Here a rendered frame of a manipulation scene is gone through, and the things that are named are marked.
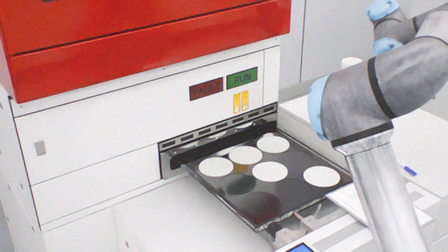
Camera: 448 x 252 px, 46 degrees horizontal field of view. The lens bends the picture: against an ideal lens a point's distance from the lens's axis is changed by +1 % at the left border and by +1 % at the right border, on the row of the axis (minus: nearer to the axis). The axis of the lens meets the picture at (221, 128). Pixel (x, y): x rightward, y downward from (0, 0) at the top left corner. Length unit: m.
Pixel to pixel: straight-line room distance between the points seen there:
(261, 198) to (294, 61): 2.56
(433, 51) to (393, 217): 0.29
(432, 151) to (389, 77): 0.69
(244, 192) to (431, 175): 0.49
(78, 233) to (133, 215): 0.17
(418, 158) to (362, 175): 0.58
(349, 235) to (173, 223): 0.49
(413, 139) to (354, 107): 0.70
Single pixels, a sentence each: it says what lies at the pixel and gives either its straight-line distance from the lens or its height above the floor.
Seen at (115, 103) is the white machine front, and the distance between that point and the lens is 1.41.
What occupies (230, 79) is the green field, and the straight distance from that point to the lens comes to 1.58.
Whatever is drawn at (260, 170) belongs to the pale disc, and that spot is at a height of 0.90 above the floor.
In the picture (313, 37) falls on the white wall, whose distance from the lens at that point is 3.96.
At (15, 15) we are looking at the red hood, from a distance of 1.21.
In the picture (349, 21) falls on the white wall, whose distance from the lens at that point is 4.20.
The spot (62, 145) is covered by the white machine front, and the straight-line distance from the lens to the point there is 1.41.
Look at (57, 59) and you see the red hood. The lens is 1.26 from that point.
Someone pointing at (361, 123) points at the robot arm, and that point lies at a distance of 0.94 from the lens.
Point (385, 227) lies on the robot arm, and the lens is 0.98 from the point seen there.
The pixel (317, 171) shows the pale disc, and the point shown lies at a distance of 1.54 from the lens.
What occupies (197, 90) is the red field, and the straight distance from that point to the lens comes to 1.52.
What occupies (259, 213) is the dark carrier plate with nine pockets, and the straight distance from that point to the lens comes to 1.37.
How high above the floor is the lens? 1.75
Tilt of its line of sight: 29 degrees down
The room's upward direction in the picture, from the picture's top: 1 degrees counter-clockwise
